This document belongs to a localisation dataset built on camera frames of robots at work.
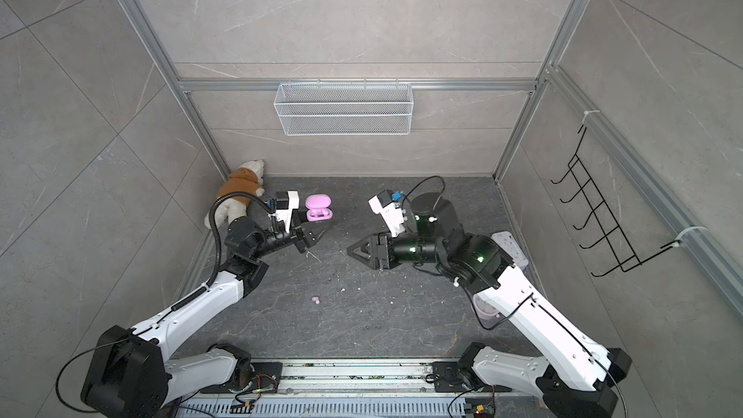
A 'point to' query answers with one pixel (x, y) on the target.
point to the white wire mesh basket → (343, 109)
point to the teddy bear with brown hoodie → (249, 179)
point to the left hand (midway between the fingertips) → (334, 215)
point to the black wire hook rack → (615, 237)
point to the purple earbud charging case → (318, 207)
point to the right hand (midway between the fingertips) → (360, 251)
